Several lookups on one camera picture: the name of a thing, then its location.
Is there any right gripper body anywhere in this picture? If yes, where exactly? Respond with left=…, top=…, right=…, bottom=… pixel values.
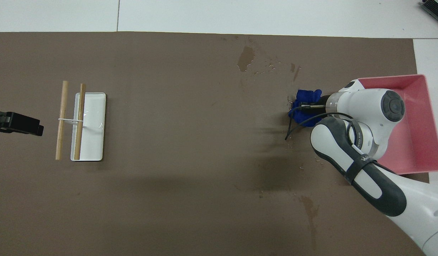
left=312, top=94, right=331, bottom=110

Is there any blue towel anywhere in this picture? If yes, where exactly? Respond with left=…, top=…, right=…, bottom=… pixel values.
left=288, top=89, right=328, bottom=128

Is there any water puddle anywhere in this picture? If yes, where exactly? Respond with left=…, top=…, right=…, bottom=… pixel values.
left=237, top=46, right=256, bottom=73

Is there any pink plastic tray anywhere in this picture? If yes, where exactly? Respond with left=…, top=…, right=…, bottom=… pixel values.
left=357, top=74, right=438, bottom=175

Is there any dark ribbed device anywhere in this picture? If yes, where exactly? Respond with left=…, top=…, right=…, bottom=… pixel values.
left=419, top=0, right=438, bottom=28

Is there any white rectangular tray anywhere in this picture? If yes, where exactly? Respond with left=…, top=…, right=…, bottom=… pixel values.
left=70, top=92, right=107, bottom=162

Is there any light wooden stick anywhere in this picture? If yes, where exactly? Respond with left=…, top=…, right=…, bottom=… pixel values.
left=74, top=84, right=86, bottom=160
left=55, top=81, right=69, bottom=160

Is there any black cable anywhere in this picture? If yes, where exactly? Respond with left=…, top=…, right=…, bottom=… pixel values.
left=285, top=112, right=354, bottom=140

